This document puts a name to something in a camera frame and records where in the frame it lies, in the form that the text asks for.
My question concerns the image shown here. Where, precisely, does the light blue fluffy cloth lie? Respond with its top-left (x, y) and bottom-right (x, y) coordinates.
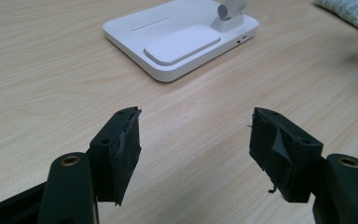
top-left (313, 0), bottom-right (358, 35)

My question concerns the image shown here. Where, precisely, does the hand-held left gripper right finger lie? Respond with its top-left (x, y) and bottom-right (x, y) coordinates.
top-left (247, 106), bottom-right (324, 203)

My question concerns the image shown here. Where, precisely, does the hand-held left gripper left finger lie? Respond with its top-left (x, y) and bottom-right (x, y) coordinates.
top-left (88, 105), bottom-right (143, 207)

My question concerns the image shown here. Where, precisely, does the white desk lamp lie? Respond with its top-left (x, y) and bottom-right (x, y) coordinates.
top-left (102, 0), bottom-right (260, 83)

